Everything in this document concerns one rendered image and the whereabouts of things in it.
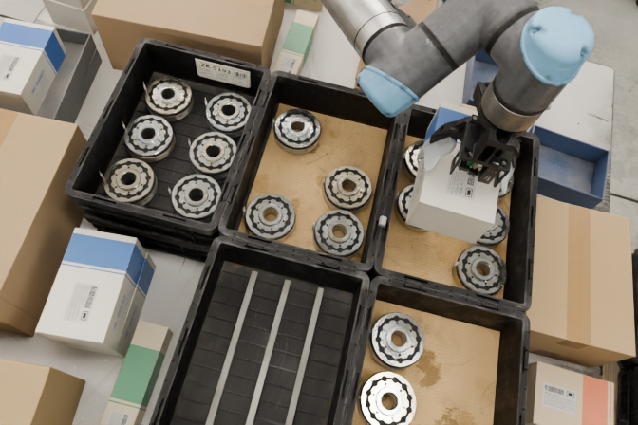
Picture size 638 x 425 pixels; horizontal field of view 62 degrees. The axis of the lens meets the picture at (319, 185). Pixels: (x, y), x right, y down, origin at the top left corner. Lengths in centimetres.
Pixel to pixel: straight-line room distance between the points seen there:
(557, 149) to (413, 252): 58
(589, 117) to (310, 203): 87
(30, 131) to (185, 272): 43
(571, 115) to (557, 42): 102
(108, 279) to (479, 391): 72
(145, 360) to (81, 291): 19
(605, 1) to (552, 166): 179
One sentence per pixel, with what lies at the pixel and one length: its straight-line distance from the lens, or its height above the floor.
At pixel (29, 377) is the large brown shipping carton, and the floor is 90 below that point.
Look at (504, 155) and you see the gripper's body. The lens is 80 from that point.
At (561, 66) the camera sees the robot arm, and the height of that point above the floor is 144.
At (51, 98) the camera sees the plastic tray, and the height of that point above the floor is 75.
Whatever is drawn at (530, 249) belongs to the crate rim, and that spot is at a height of 93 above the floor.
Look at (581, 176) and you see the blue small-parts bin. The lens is 155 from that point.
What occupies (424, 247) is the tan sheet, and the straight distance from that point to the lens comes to 116.
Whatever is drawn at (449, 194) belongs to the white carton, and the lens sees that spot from 86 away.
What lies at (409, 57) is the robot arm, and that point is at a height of 137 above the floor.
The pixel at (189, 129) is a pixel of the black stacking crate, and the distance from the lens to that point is 124.
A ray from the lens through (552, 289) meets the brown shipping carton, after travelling 120.
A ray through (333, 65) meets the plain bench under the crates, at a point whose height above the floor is 70.
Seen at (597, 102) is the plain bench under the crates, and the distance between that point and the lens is 172.
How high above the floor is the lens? 187
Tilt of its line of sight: 63 degrees down
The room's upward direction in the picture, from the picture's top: 12 degrees clockwise
